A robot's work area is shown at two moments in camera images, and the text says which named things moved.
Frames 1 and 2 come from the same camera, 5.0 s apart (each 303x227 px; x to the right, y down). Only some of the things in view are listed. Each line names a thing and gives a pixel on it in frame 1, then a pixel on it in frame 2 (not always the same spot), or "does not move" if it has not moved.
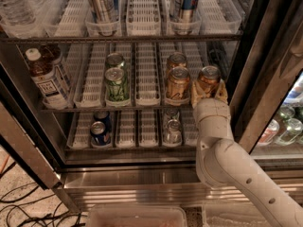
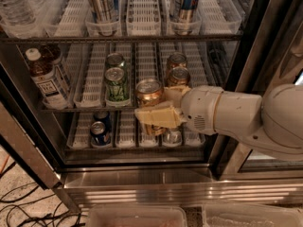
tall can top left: x=104 y=2 does not move
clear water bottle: x=15 y=7 does not move
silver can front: x=172 y=135 does not move
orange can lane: x=208 y=77 -> x=151 y=92
